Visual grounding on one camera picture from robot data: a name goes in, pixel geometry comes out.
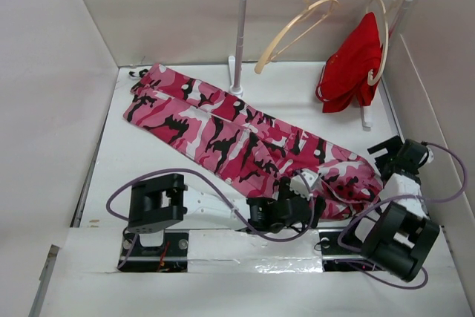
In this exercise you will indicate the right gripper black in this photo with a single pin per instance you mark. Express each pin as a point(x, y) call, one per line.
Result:
point(392, 145)

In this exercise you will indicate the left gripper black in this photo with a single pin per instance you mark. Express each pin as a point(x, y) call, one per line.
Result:
point(284, 190)

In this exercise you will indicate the pink camouflage trousers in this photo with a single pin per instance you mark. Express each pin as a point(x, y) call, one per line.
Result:
point(248, 149)

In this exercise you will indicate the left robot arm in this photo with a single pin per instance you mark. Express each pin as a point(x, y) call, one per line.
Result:
point(159, 203)

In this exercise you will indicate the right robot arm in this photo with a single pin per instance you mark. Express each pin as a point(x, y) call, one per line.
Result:
point(402, 236)

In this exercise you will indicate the wooden hanger with red garment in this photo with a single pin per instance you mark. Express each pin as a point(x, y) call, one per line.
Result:
point(383, 28)

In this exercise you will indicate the silver tape strip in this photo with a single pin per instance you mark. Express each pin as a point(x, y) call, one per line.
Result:
point(228, 251)

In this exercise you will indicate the red garment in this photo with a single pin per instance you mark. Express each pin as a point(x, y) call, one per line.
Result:
point(346, 71)

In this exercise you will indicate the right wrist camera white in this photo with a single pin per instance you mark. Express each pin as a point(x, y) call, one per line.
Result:
point(430, 155)

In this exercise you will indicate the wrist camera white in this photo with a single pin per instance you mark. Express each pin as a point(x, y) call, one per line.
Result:
point(430, 155)
point(303, 182)

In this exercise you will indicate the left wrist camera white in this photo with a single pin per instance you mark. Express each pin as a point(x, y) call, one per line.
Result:
point(303, 182)

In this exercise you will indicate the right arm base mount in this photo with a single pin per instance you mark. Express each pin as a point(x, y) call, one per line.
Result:
point(335, 258)

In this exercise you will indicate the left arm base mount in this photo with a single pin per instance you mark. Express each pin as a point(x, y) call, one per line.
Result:
point(171, 255)

